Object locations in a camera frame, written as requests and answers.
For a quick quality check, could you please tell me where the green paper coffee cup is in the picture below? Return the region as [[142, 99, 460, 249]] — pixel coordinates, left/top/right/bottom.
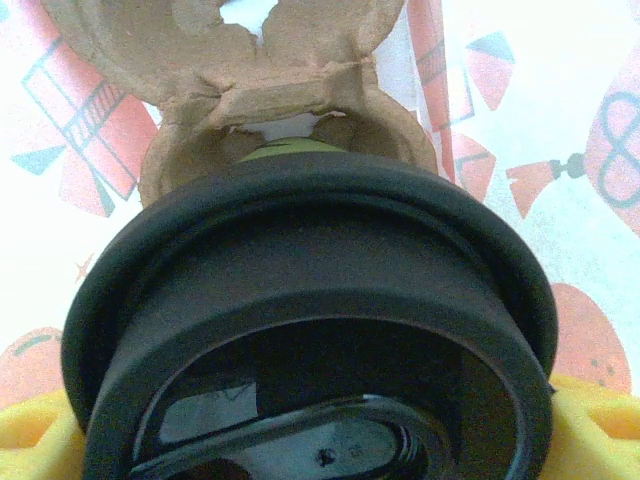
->
[[237, 135, 346, 166]]

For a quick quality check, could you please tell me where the white red paper gift bag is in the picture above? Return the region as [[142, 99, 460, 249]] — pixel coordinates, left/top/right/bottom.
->
[[0, 0, 640, 480]]

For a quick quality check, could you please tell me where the brown pulp cup carrier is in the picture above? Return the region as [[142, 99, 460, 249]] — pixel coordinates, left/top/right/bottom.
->
[[37, 0, 444, 214]]

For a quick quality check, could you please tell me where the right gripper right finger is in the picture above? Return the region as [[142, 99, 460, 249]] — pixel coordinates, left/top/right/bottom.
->
[[544, 372, 640, 480]]

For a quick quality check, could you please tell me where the black plastic cup lid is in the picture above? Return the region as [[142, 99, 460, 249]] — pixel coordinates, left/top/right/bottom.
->
[[59, 149, 559, 480]]

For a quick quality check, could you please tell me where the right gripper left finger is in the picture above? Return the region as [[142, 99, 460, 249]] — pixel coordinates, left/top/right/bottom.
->
[[0, 388, 89, 480]]

